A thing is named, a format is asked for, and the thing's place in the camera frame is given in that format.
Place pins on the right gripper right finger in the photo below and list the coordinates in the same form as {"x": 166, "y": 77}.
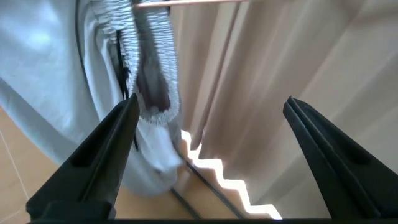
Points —
{"x": 348, "y": 174}

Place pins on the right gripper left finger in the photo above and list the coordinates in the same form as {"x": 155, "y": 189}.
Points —
{"x": 77, "y": 180}

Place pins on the pale grey shorts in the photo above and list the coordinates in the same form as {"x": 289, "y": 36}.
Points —
{"x": 46, "y": 62}

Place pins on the pink clothes hanger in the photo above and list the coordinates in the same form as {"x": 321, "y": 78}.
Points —
{"x": 186, "y": 3}

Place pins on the black clothes rack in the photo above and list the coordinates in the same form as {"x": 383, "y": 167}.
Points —
{"x": 214, "y": 190}

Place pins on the beige curtain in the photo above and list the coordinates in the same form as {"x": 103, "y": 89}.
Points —
{"x": 280, "y": 77}

